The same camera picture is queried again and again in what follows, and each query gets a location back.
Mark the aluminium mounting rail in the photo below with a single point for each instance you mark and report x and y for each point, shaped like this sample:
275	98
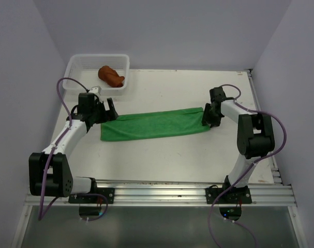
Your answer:
185	194

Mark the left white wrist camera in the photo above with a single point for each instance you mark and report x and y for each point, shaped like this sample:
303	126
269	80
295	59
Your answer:
95	90

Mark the white plastic basket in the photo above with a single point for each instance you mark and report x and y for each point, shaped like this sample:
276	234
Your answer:
84	68

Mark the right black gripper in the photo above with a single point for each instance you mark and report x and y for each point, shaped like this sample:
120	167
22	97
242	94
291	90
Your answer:
206	119

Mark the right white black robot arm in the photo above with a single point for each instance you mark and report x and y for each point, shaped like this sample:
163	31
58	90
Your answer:
245	164

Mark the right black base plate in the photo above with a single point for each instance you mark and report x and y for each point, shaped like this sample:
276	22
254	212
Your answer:
233	196

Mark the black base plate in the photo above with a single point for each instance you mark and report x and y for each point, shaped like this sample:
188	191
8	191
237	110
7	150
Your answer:
233	196
96	196

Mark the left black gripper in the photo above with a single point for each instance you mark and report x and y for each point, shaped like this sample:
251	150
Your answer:
110	114

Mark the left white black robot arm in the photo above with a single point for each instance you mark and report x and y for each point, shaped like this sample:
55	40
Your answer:
49	170

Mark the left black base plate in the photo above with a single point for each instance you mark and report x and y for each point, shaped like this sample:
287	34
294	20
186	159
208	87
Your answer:
96	196

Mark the green towel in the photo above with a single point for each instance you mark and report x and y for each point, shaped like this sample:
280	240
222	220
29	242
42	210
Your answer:
143	126

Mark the right side aluminium rail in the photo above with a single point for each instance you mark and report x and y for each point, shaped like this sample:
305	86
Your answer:
262	143

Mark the brown towel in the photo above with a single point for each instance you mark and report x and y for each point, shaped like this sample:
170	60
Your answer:
111	77

